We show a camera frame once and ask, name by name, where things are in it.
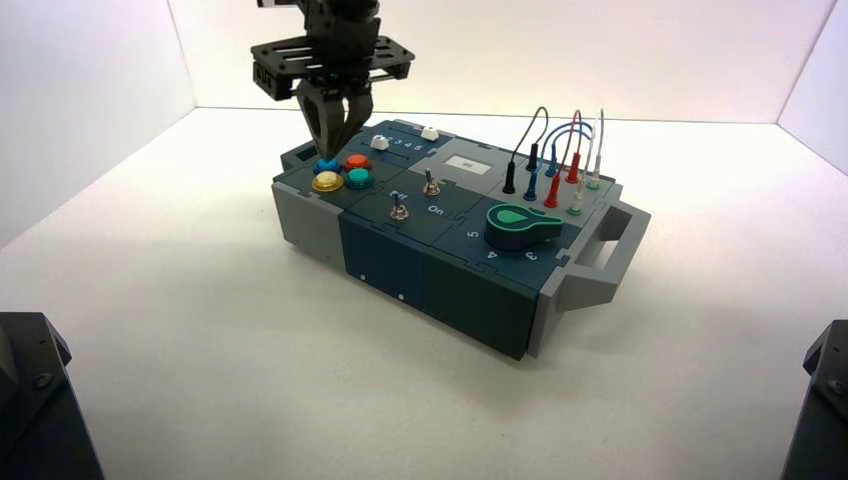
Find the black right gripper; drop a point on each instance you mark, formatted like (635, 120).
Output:
(341, 53)

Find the yellow push button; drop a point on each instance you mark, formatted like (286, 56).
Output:
(327, 182)

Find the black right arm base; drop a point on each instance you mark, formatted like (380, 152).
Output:
(825, 424)

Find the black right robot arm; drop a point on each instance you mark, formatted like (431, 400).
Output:
(338, 5)

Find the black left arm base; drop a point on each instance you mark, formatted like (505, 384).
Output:
(40, 424)

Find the orange push button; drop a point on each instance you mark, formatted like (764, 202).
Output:
(358, 162)

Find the blue push button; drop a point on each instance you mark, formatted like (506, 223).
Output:
(335, 167)

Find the teal push button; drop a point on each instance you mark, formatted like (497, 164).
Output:
(360, 177)

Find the white slider knob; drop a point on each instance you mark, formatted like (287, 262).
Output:
(379, 142)
(429, 133)

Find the white display label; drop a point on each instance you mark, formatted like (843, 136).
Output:
(467, 165)

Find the green rotary knob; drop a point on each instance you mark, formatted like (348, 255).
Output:
(513, 232)

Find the grey and blue control box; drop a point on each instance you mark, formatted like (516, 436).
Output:
(464, 291)

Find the metal toggle switch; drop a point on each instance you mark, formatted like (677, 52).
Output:
(398, 211)
(431, 188)

